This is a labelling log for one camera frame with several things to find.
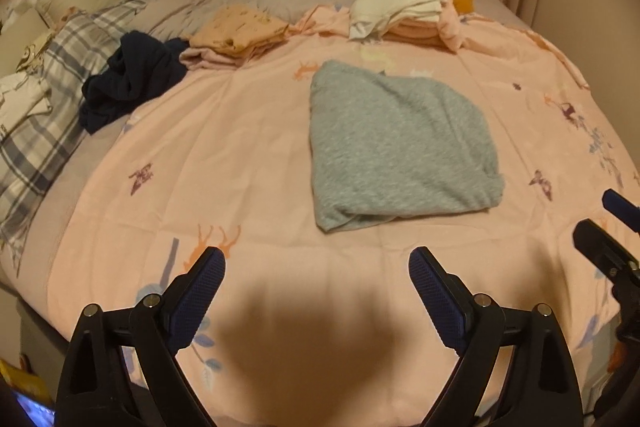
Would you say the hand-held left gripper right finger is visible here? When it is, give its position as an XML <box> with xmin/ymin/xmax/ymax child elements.
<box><xmin>408</xmin><ymin>246</ymin><xmax>583</xmax><ymax>427</ymax></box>

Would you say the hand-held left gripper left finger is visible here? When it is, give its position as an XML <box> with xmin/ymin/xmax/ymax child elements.
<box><xmin>56</xmin><ymin>246</ymin><xmax>227</xmax><ymax>427</ymax></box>

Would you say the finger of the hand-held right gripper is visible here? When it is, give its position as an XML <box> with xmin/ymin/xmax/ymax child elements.
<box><xmin>572</xmin><ymin>218</ymin><xmax>640</xmax><ymax>293</ymax></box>
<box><xmin>602</xmin><ymin>188</ymin><xmax>640</xmax><ymax>233</ymax></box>

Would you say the grey sweatshirt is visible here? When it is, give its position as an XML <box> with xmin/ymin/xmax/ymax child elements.
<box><xmin>308</xmin><ymin>59</ymin><xmax>505</xmax><ymax>234</ymax></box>

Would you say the pink printed blanket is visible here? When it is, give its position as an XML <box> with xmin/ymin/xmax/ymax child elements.
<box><xmin>45</xmin><ymin>4</ymin><xmax>636</xmax><ymax>427</ymax></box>

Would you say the yellow box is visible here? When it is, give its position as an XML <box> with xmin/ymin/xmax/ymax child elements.
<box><xmin>0</xmin><ymin>357</ymin><xmax>51</xmax><ymax>404</ymax></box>

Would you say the blue lit screen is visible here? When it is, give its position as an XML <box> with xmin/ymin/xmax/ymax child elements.
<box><xmin>17</xmin><ymin>389</ymin><xmax>56</xmax><ymax>427</ymax></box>

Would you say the dark navy garment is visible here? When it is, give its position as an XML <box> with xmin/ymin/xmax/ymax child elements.
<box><xmin>81</xmin><ymin>32</ymin><xmax>191</xmax><ymax>134</ymax></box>

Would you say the pale pink folded garment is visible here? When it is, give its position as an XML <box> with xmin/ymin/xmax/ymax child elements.
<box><xmin>179</xmin><ymin>42</ymin><xmax>261</xmax><ymax>72</ymax></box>

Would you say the white printed garment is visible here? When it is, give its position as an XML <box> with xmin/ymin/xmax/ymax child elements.
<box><xmin>0</xmin><ymin>69</ymin><xmax>53</xmax><ymax>142</ymax></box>

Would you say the orange printed folded garment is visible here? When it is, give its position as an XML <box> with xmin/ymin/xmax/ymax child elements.
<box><xmin>189</xmin><ymin>4</ymin><xmax>291</xmax><ymax>58</ymax></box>

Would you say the plaid pillow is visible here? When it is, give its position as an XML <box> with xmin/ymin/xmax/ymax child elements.
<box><xmin>0</xmin><ymin>0</ymin><xmax>182</xmax><ymax>258</ymax></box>

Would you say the black and white plush toy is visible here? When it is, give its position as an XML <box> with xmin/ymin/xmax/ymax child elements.
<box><xmin>0</xmin><ymin>0</ymin><xmax>43</xmax><ymax>22</ymax></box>

